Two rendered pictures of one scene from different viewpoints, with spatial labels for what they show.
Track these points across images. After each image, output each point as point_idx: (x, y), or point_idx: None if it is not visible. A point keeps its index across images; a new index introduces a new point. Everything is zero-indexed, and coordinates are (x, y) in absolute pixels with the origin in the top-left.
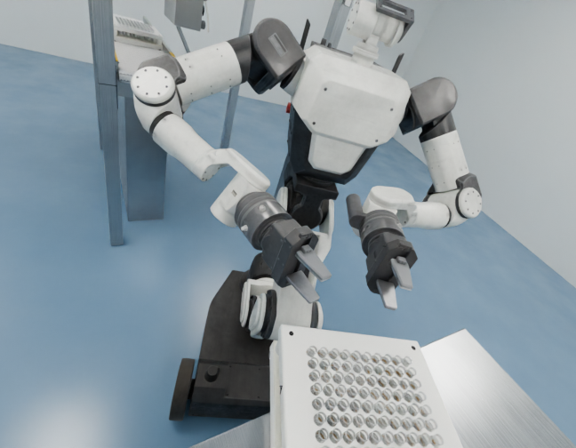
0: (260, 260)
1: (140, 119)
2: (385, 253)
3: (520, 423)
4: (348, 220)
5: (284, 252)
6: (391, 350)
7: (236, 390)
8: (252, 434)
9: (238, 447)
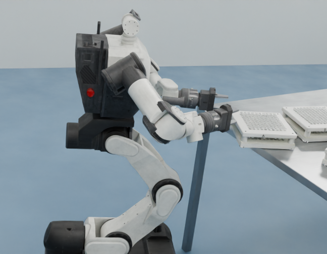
0: (63, 231)
1: (182, 133)
2: (214, 96)
3: (234, 107)
4: (182, 104)
5: (229, 116)
6: (237, 115)
7: None
8: (269, 151)
9: (274, 153)
